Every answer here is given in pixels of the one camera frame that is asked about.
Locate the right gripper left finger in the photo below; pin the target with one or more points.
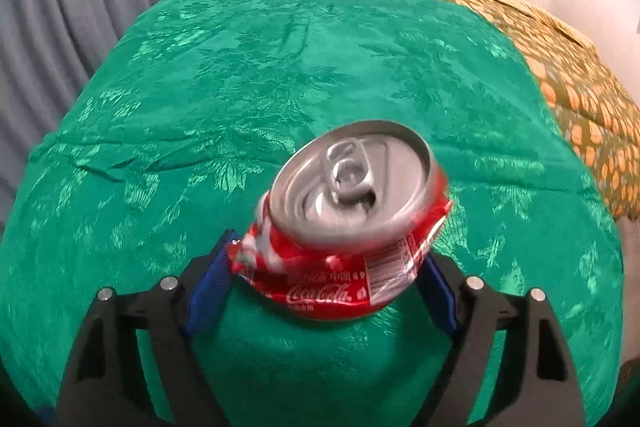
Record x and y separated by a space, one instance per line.
132 362

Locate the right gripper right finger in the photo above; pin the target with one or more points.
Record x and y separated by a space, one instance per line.
509 363

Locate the crushed red cola can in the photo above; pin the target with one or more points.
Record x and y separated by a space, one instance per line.
347 222

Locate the green satin cloth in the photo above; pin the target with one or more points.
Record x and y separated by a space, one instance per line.
190 117

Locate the orange pumpkin pattern quilt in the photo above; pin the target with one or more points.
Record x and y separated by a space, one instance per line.
594 111

